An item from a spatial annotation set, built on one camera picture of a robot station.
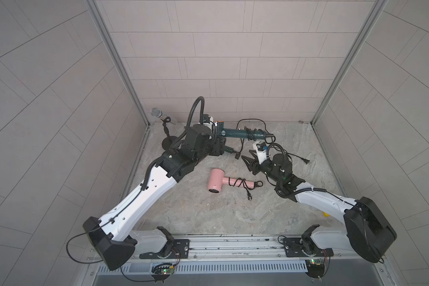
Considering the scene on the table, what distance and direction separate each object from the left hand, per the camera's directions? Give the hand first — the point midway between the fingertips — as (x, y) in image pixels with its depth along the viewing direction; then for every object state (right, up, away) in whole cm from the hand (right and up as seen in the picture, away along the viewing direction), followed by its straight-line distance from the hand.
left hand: (223, 137), depth 69 cm
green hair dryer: (+3, -7, +32) cm, 33 cm away
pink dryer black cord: (+8, -22, +17) cm, 29 cm away
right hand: (+10, -8, +11) cm, 17 cm away
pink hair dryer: (-3, -20, +18) cm, 27 cm away
